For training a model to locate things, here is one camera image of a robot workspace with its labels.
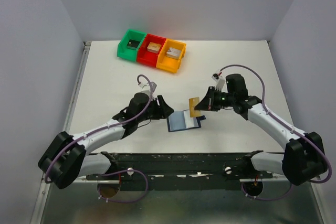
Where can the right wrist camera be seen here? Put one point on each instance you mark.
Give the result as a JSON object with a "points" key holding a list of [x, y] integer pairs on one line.
{"points": [[220, 81]]}

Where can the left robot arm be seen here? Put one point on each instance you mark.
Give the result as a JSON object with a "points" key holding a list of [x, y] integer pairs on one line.
{"points": [[67, 157]]}

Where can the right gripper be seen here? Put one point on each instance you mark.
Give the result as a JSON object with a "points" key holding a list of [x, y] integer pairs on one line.
{"points": [[208, 103]]}

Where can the grey block in yellow bin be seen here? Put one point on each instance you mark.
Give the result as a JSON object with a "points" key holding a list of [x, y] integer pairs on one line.
{"points": [[173, 53]]}

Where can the dark block in green bin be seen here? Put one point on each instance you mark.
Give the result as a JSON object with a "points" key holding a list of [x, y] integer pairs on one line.
{"points": [[133, 44]]}

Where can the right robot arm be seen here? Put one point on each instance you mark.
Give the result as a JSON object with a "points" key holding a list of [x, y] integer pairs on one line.
{"points": [[302, 159]]}

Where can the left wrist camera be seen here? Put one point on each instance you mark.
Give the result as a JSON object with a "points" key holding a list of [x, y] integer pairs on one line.
{"points": [[147, 88]]}

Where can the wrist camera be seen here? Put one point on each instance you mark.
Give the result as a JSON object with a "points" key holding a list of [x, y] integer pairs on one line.
{"points": [[220, 81], [147, 88]]}

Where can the green bin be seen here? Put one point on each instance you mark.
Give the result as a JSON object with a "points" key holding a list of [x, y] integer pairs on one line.
{"points": [[128, 54]]}

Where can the gold credit card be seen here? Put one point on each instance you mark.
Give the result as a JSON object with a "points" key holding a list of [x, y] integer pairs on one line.
{"points": [[193, 102]]}

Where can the tan block in red bin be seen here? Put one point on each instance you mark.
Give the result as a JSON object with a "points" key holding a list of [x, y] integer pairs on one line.
{"points": [[153, 47]]}

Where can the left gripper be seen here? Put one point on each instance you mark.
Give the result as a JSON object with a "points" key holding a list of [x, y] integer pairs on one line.
{"points": [[163, 112]]}

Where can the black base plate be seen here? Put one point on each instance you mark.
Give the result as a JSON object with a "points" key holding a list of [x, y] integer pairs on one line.
{"points": [[178, 171]]}

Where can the blue card holder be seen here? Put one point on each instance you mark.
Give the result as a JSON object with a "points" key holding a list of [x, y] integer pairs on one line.
{"points": [[181, 121]]}

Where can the yellow bin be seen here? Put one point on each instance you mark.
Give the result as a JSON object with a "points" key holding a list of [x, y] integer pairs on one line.
{"points": [[169, 64]]}

